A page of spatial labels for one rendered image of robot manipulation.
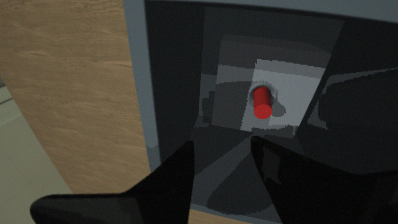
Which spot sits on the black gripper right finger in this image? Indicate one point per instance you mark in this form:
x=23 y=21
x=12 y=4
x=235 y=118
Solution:
x=305 y=191

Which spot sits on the red peg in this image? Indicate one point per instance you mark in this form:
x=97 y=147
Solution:
x=262 y=104

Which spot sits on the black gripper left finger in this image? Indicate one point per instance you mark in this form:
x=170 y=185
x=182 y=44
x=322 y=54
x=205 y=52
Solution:
x=163 y=197

